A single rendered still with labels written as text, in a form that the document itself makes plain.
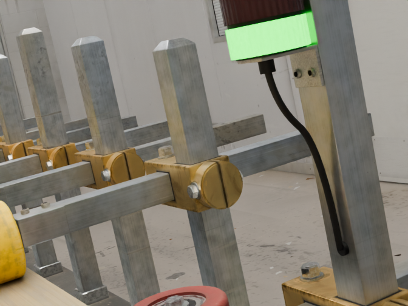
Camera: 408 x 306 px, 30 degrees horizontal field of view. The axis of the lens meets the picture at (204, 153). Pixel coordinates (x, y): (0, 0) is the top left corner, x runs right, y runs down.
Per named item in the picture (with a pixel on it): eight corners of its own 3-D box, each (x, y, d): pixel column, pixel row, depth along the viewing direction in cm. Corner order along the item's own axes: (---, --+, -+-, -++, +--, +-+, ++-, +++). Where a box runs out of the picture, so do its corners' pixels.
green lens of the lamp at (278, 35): (280, 47, 60) (275, 19, 60) (328, 40, 55) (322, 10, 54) (216, 62, 57) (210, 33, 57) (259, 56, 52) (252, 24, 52)
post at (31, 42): (100, 302, 132) (34, 28, 125) (107, 306, 129) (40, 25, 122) (82, 308, 131) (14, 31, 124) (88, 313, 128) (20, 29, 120)
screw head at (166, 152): (171, 153, 90) (169, 144, 90) (179, 155, 88) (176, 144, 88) (155, 158, 89) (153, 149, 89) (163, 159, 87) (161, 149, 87)
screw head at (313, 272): (314, 271, 69) (311, 258, 69) (328, 275, 67) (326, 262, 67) (295, 278, 68) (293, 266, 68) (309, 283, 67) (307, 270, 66)
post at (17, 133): (59, 287, 155) (2, 54, 147) (65, 290, 152) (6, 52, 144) (43, 292, 153) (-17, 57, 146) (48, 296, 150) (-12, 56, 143)
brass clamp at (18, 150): (25, 160, 158) (19, 136, 157) (44, 164, 146) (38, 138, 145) (-4, 168, 155) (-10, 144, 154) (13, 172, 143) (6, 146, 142)
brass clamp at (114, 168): (115, 176, 114) (108, 143, 113) (153, 183, 102) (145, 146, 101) (77, 187, 111) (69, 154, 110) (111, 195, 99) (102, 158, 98)
